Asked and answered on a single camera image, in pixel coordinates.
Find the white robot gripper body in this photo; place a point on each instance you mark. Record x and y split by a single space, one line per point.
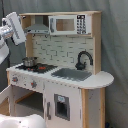
14 28

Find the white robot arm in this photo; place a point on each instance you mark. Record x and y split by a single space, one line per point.
31 121

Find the black toy stovetop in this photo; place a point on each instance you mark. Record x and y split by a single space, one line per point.
38 68

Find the white oven door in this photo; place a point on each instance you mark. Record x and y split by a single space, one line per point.
7 101

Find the white toy microwave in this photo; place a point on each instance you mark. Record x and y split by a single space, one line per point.
70 24

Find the white cabinet door with dispenser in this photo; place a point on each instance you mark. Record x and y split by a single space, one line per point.
63 106

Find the grey range hood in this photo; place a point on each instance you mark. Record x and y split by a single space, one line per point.
37 26

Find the black toy faucet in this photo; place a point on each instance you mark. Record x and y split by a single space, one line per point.
81 64

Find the left red stove knob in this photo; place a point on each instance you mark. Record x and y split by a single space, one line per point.
15 79

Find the right red stove knob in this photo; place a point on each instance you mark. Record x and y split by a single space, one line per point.
33 84

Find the grey toy sink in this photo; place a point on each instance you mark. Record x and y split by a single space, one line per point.
72 74

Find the small metal pot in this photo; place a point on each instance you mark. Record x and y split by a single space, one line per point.
29 61

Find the white wooden toy kitchen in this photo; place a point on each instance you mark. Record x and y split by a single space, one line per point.
62 52

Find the red stove knob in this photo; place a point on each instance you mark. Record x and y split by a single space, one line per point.
15 79
33 84

